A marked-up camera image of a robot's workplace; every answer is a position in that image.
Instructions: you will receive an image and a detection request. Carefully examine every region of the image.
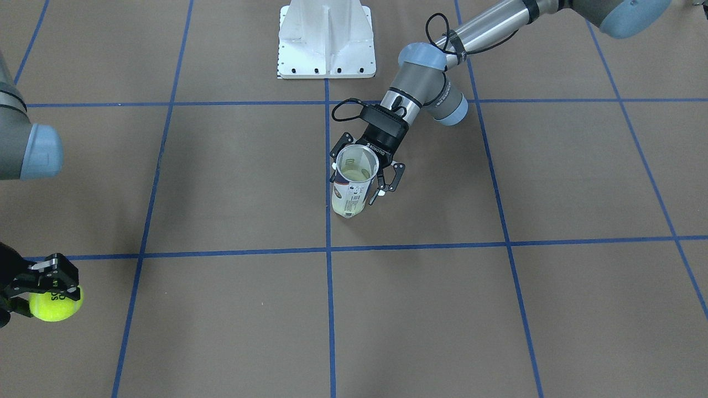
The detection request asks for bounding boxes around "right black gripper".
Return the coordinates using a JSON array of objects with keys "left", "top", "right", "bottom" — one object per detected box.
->
[{"left": 1, "top": 244, "right": 81, "bottom": 327}]

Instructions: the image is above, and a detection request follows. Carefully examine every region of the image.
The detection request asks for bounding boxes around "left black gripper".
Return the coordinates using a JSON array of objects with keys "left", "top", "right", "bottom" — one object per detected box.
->
[{"left": 329, "top": 124, "right": 410, "bottom": 206}]

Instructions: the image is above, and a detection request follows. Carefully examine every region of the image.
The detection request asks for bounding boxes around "yellow tennis ball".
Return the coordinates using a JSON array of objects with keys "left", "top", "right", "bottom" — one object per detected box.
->
[{"left": 28, "top": 285, "right": 84, "bottom": 322}]

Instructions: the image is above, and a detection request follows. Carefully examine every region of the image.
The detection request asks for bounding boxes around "white blue tennis ball can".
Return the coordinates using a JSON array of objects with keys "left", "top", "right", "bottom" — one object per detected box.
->
[{"left": 331, "top": 144, "right": 379, "bottom": 218}]

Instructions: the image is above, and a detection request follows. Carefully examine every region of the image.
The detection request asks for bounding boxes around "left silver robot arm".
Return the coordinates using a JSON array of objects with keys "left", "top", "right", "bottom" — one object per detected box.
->
[{"left": 330, "top": 1, "right": 670, "bottom": 218}]

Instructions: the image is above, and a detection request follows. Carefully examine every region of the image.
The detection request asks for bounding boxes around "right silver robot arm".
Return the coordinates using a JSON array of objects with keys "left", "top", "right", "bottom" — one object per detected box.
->
[{"left": 1, "top": 57, "right": 83, "bottom": 327}]

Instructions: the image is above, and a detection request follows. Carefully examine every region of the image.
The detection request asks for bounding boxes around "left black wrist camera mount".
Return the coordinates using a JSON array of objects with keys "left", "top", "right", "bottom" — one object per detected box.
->
[{"left": 359, "top": 105, "right": 409, "bottom": 141}]

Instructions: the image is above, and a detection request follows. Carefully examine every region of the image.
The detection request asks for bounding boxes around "black camera cable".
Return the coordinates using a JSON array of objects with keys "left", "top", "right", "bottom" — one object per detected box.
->
[{"left": 332, "top": 14, "right": 520, "bottom": 123}]

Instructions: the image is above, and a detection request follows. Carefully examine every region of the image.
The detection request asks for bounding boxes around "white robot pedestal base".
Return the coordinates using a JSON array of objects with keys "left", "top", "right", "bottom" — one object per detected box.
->
[{"left": 277, "top": 1, "right": 377, "bottom": 79}]

